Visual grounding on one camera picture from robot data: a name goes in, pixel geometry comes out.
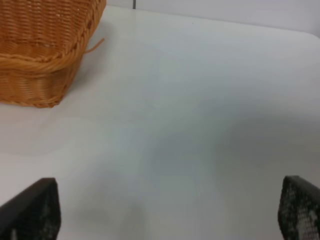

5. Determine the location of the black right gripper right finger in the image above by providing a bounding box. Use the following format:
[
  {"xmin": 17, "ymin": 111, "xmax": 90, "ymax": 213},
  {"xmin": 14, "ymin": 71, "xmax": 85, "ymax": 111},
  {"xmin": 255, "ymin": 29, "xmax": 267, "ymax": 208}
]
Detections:
[{"xmin": 277, "ymin": 175, "xmax": 320, "ymax": 240}]

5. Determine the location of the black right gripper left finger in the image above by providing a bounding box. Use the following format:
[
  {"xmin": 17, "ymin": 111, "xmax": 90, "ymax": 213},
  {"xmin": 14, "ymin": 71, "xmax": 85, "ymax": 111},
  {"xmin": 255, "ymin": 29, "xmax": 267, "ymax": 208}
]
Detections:
[{"xmin": 0, "ymin": 177, "xmax": 62, "ymax": 240}]

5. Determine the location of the orange wicker basket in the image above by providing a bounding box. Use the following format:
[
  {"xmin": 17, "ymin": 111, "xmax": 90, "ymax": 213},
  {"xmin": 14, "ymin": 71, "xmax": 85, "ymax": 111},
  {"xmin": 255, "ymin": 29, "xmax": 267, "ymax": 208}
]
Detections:
[{"xmin": 0, "ymin": 0, "xmax": 107, "ymax": 108}]

